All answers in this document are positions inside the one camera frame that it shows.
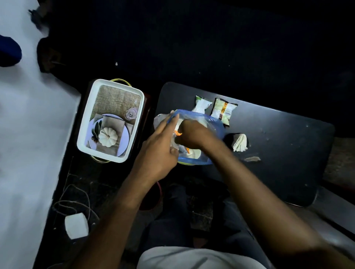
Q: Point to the person's right hand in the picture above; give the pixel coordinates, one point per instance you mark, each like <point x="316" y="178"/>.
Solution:
<point x="197" y="134"/>

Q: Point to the person's left hand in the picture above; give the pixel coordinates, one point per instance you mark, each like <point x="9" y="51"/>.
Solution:
<point x="155" y="158"/>

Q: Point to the person's left middle finger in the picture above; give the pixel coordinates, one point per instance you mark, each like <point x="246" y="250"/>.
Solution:
<point x="165" y="122"/>

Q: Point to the person's right fingers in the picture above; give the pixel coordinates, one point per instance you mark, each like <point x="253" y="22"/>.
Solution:
<point x="183" y="135"/>

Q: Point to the person's left thumb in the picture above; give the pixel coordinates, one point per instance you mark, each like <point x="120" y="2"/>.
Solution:
<point x="174" y="153"/>

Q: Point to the blue clear plastic zip bag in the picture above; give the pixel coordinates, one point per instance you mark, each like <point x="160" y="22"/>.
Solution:
<point x="215" y="124"/>

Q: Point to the person's left forearm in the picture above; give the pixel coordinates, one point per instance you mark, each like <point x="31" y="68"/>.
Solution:
<point x="116" y="221"/>

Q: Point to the person's right forearm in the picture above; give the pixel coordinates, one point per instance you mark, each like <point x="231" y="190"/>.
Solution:
<point x="263" y="210"/>

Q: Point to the white plastic bag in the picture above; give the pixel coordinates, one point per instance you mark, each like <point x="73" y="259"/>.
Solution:
<point x="160" y="120"/>

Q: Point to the orange snack piece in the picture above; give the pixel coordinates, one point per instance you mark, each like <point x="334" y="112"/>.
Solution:
<point x="178" y="133"/>

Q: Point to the white green snack packet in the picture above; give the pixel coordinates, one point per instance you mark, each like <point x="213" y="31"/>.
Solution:
<point x="202" y="104"/>

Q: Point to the green gold snack packet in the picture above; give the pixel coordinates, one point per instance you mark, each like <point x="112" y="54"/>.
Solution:
<point x="224" y="110"/>

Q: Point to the red bowl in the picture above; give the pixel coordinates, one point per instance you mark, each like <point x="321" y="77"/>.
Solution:
<point x="152" y="199"/>

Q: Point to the white tray with printed picture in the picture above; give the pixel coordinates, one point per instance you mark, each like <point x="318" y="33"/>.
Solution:
<point x="111" y="122"/>

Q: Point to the crumpled white wrapper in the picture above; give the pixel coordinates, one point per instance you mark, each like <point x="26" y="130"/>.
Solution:
<point x="240" y="142"/>

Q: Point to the person's dark trousers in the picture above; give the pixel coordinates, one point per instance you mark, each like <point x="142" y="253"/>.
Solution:
<point x="172" y="219"/>

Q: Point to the small torn wrapper scrap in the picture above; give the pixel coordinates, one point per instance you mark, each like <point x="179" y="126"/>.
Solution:
<point x="251" y="159"/>

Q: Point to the black table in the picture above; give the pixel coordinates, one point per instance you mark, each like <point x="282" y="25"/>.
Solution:
<point x="285" y="149"/>

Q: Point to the person's white shirt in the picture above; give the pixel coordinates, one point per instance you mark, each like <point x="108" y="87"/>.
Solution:
<point x="194" y="259"/>

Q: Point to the white power adapter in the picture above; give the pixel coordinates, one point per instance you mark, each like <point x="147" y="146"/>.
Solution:
<point x="76" y="226"/>

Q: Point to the dark bundle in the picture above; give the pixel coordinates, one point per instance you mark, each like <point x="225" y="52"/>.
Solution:
<point x="48" y="55"/>

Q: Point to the dark bench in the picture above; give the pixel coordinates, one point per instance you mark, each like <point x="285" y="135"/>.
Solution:
<point x="332" y="210"/>

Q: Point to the blue round object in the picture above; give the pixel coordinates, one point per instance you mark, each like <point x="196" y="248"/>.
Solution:
<point x="9" y="51"/>

